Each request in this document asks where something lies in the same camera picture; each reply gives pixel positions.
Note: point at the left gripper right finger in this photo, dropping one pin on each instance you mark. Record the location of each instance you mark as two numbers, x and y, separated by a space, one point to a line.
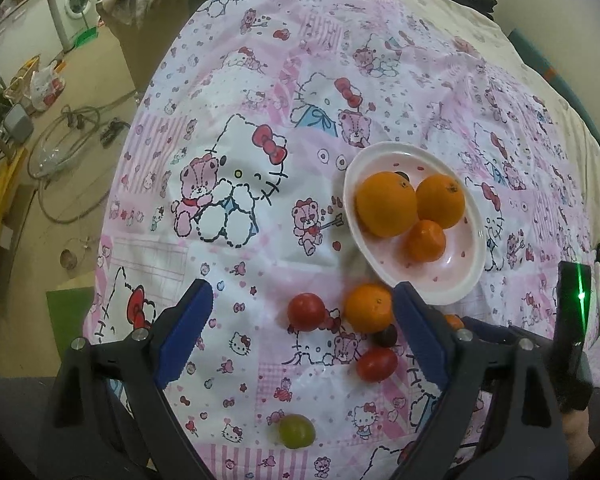
497 416

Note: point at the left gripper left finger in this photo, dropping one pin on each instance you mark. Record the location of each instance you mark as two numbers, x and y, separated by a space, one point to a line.
109 418

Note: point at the small tangerine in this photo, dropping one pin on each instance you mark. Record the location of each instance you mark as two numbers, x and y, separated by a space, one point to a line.
426 242
368 308
454 321

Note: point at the red cherry tomato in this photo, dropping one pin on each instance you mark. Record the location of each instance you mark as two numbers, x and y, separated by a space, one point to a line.
305 312
377 364

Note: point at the dark grape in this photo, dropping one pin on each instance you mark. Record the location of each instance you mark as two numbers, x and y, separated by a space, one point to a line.
386 338
403 175

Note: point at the green grape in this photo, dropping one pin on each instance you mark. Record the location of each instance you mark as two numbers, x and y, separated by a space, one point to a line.
296 431

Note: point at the large orange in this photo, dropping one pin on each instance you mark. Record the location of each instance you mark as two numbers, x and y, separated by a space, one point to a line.
386 204
441 199

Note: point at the person's right hand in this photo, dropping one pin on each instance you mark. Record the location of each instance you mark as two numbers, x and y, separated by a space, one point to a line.
579 443

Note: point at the pink strawberry plate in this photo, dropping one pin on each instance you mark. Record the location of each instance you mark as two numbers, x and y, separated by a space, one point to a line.
444 281

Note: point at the white plastic bag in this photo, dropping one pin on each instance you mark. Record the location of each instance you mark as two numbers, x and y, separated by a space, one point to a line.
45 87

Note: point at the white washing machine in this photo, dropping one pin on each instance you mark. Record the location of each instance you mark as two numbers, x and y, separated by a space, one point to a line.
73 19

